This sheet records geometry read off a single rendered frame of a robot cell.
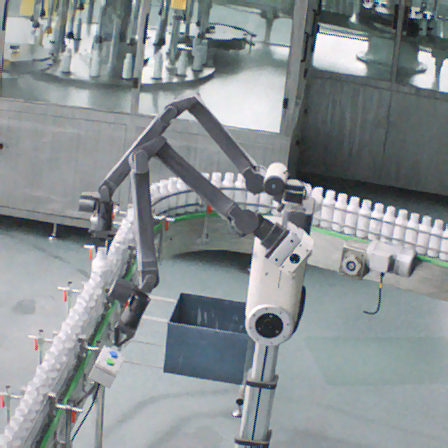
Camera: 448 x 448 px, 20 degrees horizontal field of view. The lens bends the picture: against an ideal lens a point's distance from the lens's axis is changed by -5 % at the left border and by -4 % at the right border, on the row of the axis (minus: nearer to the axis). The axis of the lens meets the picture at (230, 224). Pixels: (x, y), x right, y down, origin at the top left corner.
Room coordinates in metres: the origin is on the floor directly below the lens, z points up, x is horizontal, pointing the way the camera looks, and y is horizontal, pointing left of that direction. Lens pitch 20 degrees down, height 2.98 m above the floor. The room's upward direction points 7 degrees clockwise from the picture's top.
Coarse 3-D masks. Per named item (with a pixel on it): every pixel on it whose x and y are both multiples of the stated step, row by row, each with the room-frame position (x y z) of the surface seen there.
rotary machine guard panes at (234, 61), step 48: (0, 0) 7.48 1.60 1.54; (48, 0) 7.45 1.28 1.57; (96, 0) 7.43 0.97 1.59; (192, 0) 7.38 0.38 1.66; (240, 0) 7.36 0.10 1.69; (288, 0) 7.34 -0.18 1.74; (48, 48) 7.45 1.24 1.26; (96, 48) 7.43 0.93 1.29; (192, 48) 7.38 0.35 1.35; (240, 48) 7.36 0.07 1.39; (288, 48) 7.33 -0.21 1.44; (48, 96) 7.45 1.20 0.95; (96, 96) 7.42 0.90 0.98; (144, 96) 7.40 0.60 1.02; (240, 96) 7.35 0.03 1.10
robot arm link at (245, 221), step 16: (144, 144) 3.86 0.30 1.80; (160, 144) 3.87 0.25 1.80; (160, 160) 3.88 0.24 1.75; (176, 160) 3.87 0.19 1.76; (192, 176) 3.86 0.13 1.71; (208, 192) 3.86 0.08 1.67; (224, 208) 3.84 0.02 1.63; (240, 208) 3.83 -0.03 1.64; (240, 224) 3.81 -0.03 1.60; (256, 224) 3.82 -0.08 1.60
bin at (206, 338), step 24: (192, 312) 4.72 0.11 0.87; (216, 312) 4.72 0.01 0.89; (240, 312) 4.71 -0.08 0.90; (168, 336) 4.43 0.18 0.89; (192, 336) 4.42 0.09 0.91; (216, 336) 4.41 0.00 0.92; (240, 336) 4.40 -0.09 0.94; (168, 360) 4.42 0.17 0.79; (192, 360) 4.42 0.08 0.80; (216, 360) 4.41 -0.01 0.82; (240, 360) 4.40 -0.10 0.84; (240, 384) 4.40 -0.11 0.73
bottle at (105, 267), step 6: (102, 252) 4.34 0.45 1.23; (96, 258) 4.35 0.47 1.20; (102, 258) 4.34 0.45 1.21; (96, 264) 4.33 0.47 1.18; (102, 264) 4.33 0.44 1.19; (108, 264) 4.35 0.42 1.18; (96, 270) 4.33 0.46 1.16; (102, 270) 4.33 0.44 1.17; (108, 270) 4.34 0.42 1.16; (102, 276) 4.33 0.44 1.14; (108, 276) 4.35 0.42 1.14
